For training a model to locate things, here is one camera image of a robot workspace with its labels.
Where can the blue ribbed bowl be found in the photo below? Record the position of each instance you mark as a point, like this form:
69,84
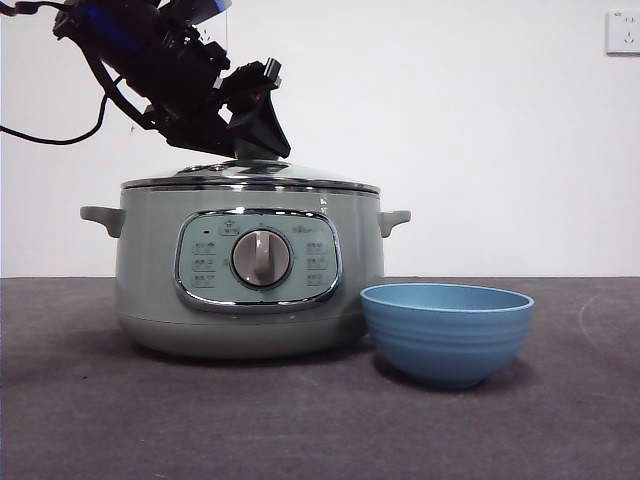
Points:
450,345

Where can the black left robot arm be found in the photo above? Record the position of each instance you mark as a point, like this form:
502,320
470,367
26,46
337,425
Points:
150,65

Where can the pale green electric steamer pot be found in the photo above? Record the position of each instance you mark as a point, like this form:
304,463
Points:
150,280

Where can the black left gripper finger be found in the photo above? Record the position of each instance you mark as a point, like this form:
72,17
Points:
200,140
262,130

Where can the glass lid with green knob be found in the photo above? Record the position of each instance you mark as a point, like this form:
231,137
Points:
300,175

